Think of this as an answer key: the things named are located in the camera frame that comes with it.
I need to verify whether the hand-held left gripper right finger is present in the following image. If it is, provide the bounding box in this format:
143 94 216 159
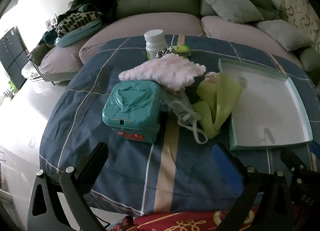
212 143 294 231

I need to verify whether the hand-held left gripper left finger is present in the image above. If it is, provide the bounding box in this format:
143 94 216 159
27 142 110 231

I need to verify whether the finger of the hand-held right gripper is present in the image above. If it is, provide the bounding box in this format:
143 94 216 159
280 149 308 172

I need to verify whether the shallow white cardboard box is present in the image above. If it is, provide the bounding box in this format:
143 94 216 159
217 58 314 151

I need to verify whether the small floral cloth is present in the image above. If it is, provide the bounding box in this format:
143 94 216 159
204 71 219 84

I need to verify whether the pink fluffy cloth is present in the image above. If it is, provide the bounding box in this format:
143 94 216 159
118 53 207 92

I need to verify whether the green tissue packet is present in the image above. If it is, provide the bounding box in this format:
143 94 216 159
174 44 192 57

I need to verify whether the leopard print scrunchie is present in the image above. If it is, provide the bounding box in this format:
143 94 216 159
155 46 175 59

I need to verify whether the blue plaid cloth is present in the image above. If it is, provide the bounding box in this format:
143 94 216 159
40 34 320 216

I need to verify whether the teal toy box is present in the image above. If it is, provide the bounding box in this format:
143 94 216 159
102 81 162 144

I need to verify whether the white face mask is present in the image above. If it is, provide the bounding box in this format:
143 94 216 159
162 88 209 144

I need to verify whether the red patterned cloth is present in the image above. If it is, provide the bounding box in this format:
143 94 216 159
112 205 263 231

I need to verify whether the pink sofa seat cushion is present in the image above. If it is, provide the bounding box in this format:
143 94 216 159
79 12 204 64
39 44 84 81
201 16 302 71

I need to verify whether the light grey pillow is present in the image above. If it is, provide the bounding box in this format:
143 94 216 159
255 19 314 51

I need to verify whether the white-capped green bottle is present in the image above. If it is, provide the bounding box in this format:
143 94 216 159
144 30 168 60

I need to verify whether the black cabinet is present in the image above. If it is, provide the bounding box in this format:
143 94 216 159
0 26 28 91

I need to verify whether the small teal pillow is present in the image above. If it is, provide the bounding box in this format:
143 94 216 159
257 6 281 20

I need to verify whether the grey-green pillow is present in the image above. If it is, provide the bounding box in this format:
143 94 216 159
196 0 265 24

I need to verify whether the dark clothing pile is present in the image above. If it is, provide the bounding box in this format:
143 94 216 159
69 0 118 21

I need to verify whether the green sofa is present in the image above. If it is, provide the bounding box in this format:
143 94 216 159
30 0 320 81

